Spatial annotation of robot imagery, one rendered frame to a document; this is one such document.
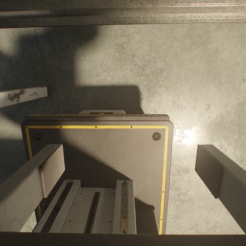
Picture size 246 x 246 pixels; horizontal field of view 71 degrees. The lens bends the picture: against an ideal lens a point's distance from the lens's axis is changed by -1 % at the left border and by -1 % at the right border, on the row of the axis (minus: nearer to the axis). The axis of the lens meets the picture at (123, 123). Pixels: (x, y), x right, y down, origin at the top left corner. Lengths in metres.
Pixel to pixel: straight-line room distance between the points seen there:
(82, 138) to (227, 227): 1.31
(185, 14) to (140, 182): 0.74
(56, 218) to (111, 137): 0.38
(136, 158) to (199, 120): 0.53
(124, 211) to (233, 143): 0.89
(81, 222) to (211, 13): 0.74
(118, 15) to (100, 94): 0.78
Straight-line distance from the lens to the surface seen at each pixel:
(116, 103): 1.10
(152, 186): 0.93
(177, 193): 1.39
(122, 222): 0.70
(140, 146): 0.83
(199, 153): 0.17
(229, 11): 0.39
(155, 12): 0.36
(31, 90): 0.95
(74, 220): 0.79
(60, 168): 0.17
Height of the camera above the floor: 1.08
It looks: 75 degrees down
